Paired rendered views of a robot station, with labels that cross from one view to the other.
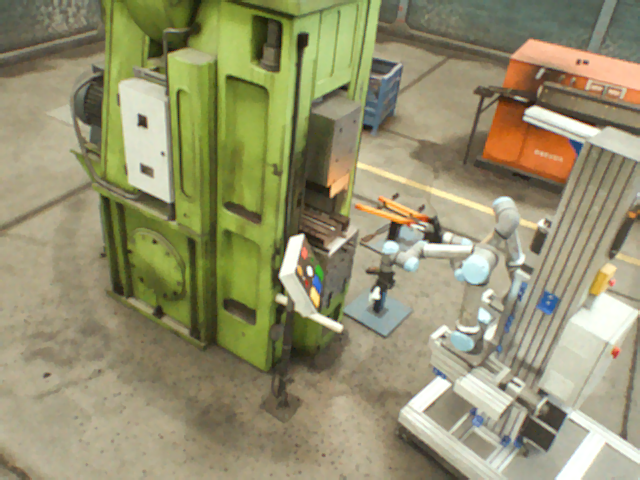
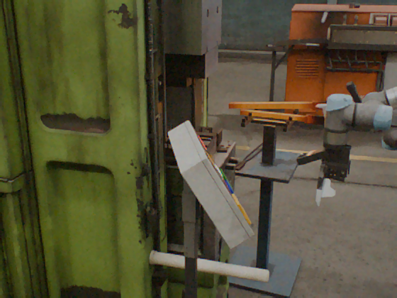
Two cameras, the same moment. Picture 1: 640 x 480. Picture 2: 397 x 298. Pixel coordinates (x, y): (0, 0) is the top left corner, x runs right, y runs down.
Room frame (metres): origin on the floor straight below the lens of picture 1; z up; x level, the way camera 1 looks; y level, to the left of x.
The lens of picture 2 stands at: (1.06, 0.38, 1.65)
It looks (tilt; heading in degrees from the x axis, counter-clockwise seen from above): 21 degrees down; 348
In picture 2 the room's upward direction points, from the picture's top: straight up
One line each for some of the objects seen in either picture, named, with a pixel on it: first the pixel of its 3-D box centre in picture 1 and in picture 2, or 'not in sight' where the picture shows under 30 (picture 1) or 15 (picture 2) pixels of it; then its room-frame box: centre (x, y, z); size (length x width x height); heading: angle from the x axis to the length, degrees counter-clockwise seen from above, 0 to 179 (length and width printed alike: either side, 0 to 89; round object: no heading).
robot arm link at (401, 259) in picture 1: (408, 260); (372, 115); (2.36, -0.46, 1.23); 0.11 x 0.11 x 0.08; 57
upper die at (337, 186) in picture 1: (309, 172); (161, 59); (3.00, 0.11, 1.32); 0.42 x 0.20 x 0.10; 62
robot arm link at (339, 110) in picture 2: (390, 253); (339, 113); (2.40, -0.37, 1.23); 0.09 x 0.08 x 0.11; 57
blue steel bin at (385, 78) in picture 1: (346, 86); not in sight; (7.08, -0.11, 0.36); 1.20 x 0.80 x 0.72; 70
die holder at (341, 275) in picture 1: (304, 252); (166, 194); (3.05, 0.09, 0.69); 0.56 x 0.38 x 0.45; 62
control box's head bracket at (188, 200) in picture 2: not in sight; (201, 198); (2.37, 0.08, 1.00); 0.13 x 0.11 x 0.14; 152
